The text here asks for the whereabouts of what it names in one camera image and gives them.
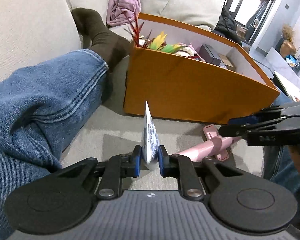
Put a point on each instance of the white side table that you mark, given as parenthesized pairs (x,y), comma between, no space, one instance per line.
(286,86)

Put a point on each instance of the right leg jeans brown sock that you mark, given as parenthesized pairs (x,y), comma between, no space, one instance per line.
(279,168)

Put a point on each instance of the dark box in bin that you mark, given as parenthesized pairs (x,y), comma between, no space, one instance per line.
(209,55)

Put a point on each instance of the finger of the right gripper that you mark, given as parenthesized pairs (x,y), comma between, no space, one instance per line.
(250,118)
(240,129)

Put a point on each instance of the orange cardboard box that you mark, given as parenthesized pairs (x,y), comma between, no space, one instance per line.
(176,87)

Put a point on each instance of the colourful feather toy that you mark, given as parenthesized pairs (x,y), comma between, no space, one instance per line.
(157,43)

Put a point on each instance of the left leg jeans brown sock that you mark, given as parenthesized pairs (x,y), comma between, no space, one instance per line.
(43,107)

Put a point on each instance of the pink cloth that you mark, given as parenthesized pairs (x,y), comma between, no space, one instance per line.
(121,12)

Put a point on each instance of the white low cabinet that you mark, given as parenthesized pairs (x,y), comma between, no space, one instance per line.
(281,66)

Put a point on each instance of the black jacket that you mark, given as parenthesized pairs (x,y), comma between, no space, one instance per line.
(227,27)

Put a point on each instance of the leg jeans brown sock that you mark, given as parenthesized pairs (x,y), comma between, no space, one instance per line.
(279,168)
(43,107)

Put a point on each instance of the golden bust vase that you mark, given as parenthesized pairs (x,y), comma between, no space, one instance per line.
(285,46)

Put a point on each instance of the pink selfie stick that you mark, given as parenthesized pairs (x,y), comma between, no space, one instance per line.
(215,146)

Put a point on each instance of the white blue printed card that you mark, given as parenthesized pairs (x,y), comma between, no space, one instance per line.
(150,140)

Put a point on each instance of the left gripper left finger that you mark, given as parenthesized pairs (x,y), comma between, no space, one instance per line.
(113,171)

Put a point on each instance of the white pink crochet bunny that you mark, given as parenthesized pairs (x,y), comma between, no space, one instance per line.
(188,51)

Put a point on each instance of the small brown cardboard box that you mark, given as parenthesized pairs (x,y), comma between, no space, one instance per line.
(227,63)

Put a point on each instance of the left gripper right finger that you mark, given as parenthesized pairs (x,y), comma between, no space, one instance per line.
(181,168)

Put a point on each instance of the beige cushion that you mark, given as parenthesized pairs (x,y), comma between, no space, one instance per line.
(200,13)

